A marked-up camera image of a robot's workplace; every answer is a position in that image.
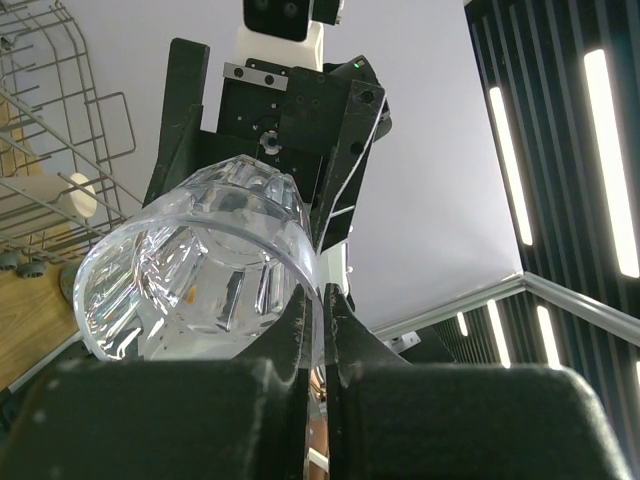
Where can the clear plastic cup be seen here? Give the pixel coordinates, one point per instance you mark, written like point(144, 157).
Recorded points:
point(202, 271)

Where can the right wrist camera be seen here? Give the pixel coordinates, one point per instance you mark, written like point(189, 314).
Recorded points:
point(281, 33)

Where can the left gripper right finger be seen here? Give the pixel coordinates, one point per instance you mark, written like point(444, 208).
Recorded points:
point(390, 419)

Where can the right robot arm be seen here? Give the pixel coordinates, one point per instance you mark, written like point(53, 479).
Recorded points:
point(281, 102)

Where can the beige plastic cup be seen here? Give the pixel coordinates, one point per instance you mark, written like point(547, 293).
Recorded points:
point(70, 195)

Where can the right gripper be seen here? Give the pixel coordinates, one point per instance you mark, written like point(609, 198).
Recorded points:
point(302, 122)

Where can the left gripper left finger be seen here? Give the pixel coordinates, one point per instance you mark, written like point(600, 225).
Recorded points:
point(244, 418)

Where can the grey wire dish rack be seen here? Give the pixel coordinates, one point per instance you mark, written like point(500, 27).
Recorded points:
point(55, 121)

